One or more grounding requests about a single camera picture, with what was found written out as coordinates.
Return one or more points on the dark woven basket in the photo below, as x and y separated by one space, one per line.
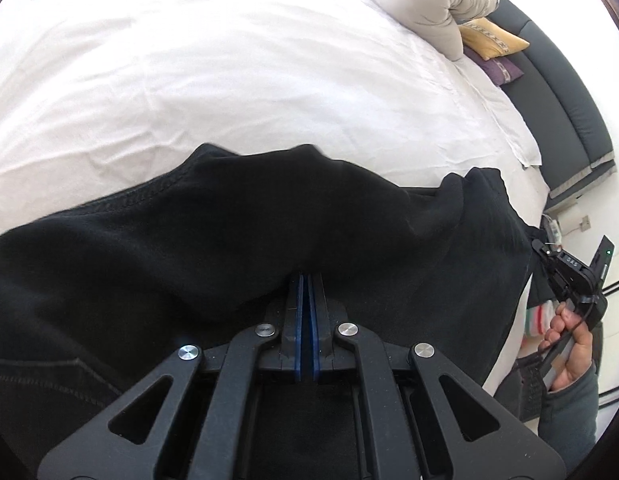
529 385

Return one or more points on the purple patterned pillow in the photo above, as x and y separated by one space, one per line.
499 70

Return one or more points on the grey padded headboard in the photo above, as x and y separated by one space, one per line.
564 110

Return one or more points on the white wall socket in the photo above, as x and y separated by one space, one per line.
585 222

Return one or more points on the black pants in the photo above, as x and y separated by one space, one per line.
189 240

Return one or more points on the person's right forearm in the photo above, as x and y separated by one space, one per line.
569 425

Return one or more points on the person's right hand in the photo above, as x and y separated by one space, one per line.
574 355

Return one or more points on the yellow patterned pillow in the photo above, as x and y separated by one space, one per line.
489 37

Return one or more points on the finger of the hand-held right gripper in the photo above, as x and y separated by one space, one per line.
543 248

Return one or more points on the striped cloth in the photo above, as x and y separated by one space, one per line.
534 325

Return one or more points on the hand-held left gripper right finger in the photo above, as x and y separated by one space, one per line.
314 330

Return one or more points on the white power adapter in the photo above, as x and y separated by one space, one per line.
552 229

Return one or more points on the bed with white sheet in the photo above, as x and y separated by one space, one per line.
189 60

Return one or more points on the rolled white duvet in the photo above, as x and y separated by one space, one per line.
419 0

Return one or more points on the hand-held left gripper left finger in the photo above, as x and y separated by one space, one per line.
300 330

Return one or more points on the white folded sheet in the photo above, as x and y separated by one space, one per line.
504 115

